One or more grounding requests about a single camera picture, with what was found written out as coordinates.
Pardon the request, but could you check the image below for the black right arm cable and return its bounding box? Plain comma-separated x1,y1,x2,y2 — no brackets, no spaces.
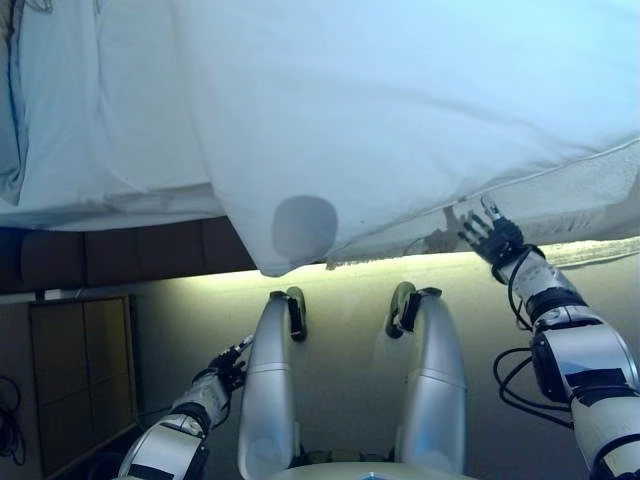
492,244,576,429

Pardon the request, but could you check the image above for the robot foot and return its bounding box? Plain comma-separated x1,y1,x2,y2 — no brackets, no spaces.
285,285,308,343
383,281,417,340

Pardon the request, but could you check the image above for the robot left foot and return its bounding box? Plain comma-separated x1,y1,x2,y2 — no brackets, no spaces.
285,285,308,343

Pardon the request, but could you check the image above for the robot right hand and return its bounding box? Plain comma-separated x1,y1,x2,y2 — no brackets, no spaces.
457,195,525,266

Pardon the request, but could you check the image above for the black floor cable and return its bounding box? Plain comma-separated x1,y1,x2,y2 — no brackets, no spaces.
0,374,27,466

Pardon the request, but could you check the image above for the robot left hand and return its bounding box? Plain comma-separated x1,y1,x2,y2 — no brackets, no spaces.
202,334,254,394

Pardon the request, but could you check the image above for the robot silver torso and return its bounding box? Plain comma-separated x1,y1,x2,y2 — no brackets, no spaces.
272,462,481,480

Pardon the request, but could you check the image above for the mattress with white sheet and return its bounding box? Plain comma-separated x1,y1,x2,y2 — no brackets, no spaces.
0,0,236,231

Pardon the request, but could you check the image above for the grey fringed blanket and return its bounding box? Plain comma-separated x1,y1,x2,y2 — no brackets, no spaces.
324,139,640,271

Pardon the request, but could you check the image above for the brown wooden nightstand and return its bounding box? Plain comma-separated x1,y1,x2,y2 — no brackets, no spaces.
28,294,139,479

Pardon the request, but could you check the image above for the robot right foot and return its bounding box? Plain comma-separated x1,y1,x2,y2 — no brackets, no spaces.
383,281,417,340

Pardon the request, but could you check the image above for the white duvet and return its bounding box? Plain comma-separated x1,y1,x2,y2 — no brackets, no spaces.
169,0,640,279

